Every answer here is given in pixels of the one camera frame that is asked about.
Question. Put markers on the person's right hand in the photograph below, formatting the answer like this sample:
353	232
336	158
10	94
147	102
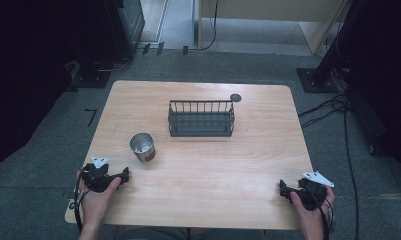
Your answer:
309	218

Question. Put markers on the dark equipment cabinet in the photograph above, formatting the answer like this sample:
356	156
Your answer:
129	23

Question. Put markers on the black tape strip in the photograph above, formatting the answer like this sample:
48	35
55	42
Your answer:
146	48
185	50
160	48

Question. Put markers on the light wooden cabinet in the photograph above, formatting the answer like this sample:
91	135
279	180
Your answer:
274	20

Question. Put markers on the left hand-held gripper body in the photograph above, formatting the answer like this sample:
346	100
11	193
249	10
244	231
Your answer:
96	178

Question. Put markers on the black metal stand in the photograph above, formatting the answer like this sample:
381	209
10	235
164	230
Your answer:
321	76
91	75

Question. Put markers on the silver metal cup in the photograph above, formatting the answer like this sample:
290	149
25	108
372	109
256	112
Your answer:
142	147

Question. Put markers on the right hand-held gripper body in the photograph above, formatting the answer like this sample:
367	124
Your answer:
313	195

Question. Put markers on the person's left hand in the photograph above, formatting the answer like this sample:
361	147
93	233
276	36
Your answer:
96	201

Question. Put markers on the black round table grommet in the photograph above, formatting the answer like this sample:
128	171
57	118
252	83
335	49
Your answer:
235	97

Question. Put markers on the black tape corner mark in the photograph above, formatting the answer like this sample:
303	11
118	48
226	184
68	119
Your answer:
92	115

